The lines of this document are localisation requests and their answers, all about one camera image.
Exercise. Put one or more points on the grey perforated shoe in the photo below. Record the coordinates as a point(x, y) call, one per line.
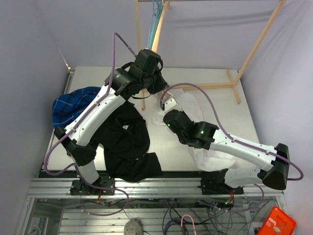
point(133, 227)

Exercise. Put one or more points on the orange box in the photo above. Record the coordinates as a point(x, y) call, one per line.
point(278, 223)

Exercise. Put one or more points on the black garment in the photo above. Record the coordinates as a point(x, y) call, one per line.
point(125, 139)

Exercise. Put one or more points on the blue plaid shirt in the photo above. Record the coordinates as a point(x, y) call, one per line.
point(67, 107)

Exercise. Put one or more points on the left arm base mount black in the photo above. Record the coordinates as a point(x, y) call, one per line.
point(103, 186)

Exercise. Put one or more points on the teal plastic hanger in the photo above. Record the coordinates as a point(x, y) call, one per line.
point(156, 13)

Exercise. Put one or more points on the light wooden hanger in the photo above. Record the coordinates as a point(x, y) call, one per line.
point(166, 6)

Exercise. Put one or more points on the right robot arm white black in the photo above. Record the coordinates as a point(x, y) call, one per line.
point(269, 163)

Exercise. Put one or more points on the aluminium frame rail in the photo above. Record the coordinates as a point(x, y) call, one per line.
point(59, 188)

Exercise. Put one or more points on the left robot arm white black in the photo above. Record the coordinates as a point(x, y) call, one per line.
point(144, 73)

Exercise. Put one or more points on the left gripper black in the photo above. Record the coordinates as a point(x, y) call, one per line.
point(162, 85)

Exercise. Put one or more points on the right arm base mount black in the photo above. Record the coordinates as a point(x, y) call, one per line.
point(213, 183)

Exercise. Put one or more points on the white shirt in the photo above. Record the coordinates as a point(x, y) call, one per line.
point(207, 160)

